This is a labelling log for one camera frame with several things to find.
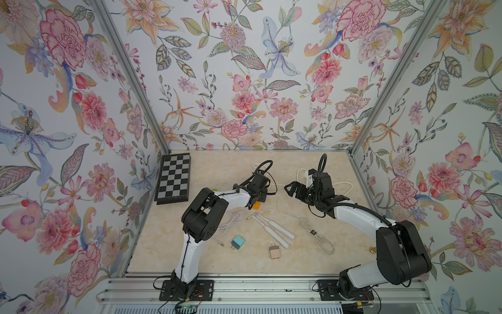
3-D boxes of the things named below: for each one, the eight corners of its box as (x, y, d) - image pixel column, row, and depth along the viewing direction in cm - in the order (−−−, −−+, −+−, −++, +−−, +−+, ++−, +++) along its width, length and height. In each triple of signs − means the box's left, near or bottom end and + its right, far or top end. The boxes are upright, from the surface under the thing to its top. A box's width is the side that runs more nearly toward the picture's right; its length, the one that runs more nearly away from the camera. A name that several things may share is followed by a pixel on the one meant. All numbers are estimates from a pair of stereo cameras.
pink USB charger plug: (269, 258, 84) (269, 257, 82) (268, 245, 87) (269, 243, 85) (279, 258, 84) (280, 257, 82) (278, 245, 87) (279, 243, 85)
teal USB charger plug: (229, 246, 87) (228, 244, 85) (238, 236, 90) (237, 234, 88) (236, 252, 85) (235, 250, 83) (244, 242, 88) (244, 240, 86)
